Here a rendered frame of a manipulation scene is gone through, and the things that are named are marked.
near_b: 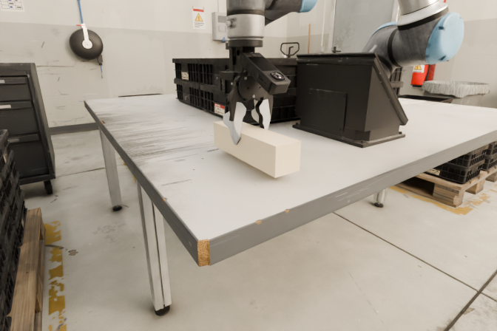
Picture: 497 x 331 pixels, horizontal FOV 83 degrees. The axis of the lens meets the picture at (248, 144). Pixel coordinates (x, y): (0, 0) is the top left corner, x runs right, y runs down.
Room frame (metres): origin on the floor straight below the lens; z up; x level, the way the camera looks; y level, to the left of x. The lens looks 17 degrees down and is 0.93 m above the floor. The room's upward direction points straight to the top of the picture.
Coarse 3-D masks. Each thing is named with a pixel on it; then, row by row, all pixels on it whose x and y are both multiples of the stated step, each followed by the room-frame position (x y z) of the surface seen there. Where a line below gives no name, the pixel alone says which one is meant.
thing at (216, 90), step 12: (204, 96) 1.24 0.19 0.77; (216, 96) 1.13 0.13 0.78; (276, 96) 0.98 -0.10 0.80; (288, 96) 1.01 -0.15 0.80; (204, 108) 1.24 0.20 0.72; (228, 108) 1.04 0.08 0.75; (252, 108) 0.95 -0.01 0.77; (276, 108) 0.99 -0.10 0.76; (288, 108) 1.03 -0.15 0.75; (252, 120) 0.95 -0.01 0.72; (276, 120) 0.99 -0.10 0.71; (288, 120) 1.04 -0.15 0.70
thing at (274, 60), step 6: (204, 60) 1.19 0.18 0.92; (210, 60) 1.14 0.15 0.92; (216, 60) 1.09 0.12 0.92; (222, 60) 1.05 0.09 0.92; (228, 60) 1.01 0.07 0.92; (270, 60) 0.97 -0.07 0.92; (276, 60) 0.98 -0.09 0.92; (282, 60) 1.00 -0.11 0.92; (288, 60) 1.01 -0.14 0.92; (294, 60) 1.02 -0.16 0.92
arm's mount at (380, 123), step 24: (312, 72) 0.88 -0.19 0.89; (336, 72) 0.80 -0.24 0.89; (360, 72) 0.74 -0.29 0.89; (384, 72) 0.73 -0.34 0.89; (312, 96) 0.87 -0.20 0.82; (336, 96) 0.79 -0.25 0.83; (360, 96) 0.73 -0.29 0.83; (384, 96) 0.75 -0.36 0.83; (312, 120) 0.86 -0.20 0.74; (336, 120) 0.78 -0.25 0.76; (360, 120) 0.72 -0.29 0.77; (384, 120) 0.75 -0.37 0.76; (360, 144) 0.71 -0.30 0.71
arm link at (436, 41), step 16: (400, 0) 0.80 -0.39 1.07; (416, 0) 0.77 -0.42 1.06; (432, 0) 0.76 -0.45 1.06; (416, 16) 0.76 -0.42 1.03; (432, 16) 0.75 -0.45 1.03; (448, 16) 0.74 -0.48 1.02; (400, 32) 0.81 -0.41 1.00; (416, 32) 0.77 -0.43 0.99; (432, 32) 0.74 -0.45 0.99; (448, 32) 0.74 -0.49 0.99; (400, 48) 0.82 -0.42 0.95; (416, 48) 0.77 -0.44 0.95; (432, 48) 0.74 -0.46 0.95; (448, 48) 0.74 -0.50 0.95; (400, 64) 0.84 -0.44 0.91; (416, 64) 0.81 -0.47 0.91
